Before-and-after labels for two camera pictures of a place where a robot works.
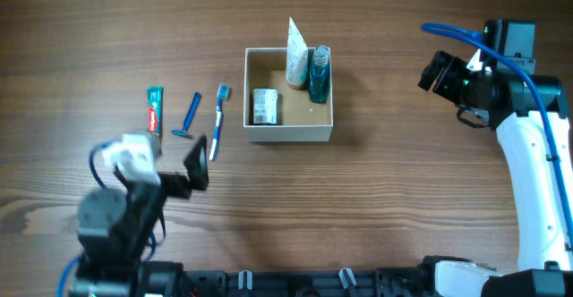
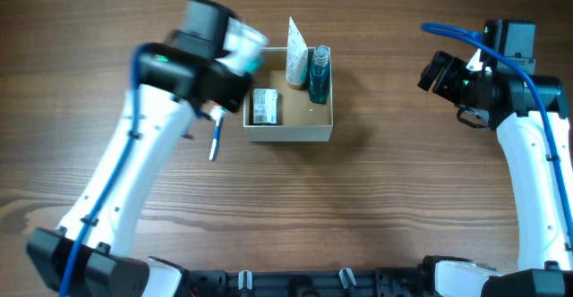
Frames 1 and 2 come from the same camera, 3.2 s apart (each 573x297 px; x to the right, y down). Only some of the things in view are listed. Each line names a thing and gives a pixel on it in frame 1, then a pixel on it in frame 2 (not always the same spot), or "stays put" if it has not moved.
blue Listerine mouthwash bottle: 319,87 stays put
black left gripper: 199,173 → 235,97
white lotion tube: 296,59 stays put
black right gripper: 452,65 stays put
